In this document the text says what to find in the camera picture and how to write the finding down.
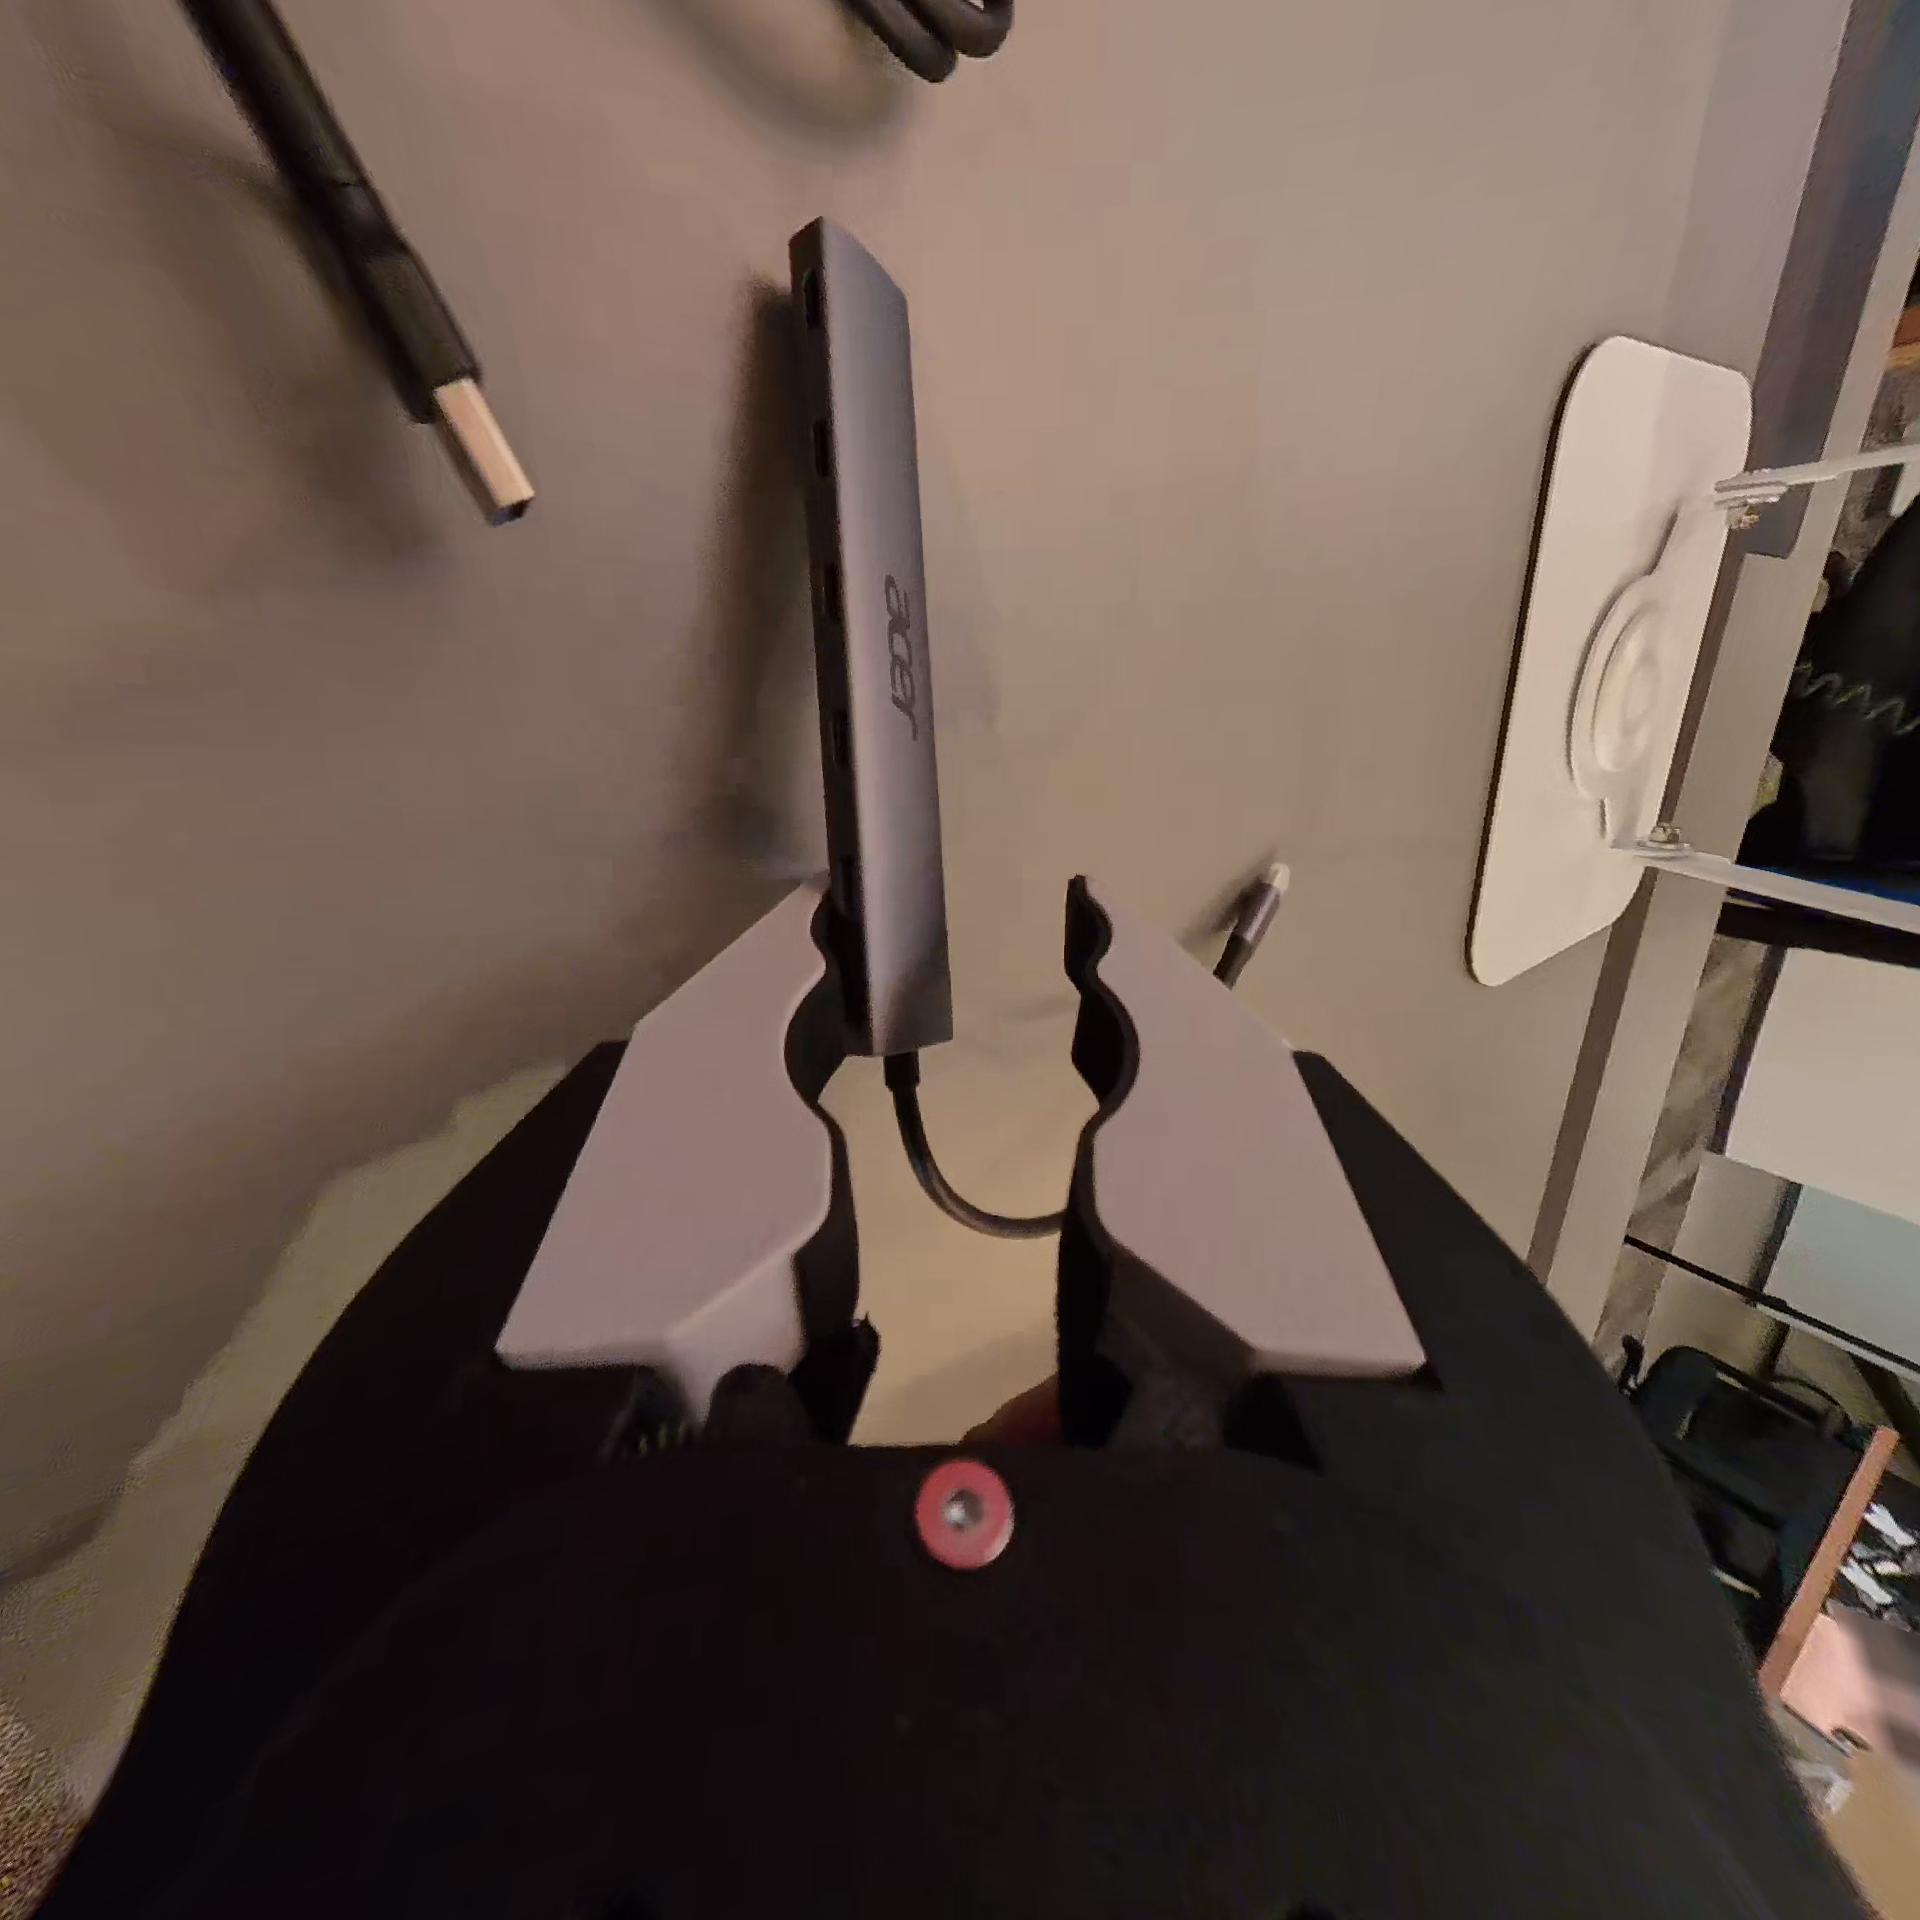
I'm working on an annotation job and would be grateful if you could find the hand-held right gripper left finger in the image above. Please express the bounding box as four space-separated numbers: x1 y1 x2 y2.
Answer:
492 878 877 1446

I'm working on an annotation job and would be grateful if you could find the grey usb hub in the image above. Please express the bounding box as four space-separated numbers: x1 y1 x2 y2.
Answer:
787 212 960 1055

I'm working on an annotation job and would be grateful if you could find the black usb-c cable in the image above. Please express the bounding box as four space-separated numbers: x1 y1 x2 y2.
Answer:
183 0 1298 992

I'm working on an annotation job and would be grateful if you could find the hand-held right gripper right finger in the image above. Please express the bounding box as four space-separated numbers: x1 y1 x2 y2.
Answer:
1060 878 1424 1416

